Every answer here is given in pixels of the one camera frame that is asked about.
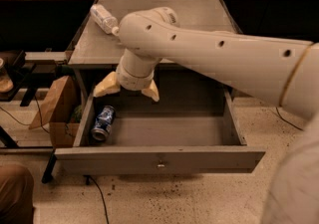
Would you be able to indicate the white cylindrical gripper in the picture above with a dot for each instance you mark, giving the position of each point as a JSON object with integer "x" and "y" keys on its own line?
{"x": 134, "y": 83}

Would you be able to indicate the blue pepsi can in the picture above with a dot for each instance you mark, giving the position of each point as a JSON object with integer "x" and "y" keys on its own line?
{"x": 102, "y": 127}

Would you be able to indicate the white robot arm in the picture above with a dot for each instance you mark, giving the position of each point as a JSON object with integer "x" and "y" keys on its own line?
{"x": 282, "y": 72}

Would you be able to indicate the grey cabinet counter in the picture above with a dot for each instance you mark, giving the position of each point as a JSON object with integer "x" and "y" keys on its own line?
{"x": 97, "y": 50}

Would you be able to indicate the clear plastic water bottle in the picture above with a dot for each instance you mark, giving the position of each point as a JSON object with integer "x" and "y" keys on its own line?
{"x": 104, "y": 19}

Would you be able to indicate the brown cardboard box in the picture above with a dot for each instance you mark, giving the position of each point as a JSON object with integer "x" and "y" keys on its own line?
{"x": 56, "y": 111}

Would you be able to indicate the person's brown trouser leg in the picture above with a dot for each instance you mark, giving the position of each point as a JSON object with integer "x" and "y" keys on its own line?
{"x": 16, "y": 195}

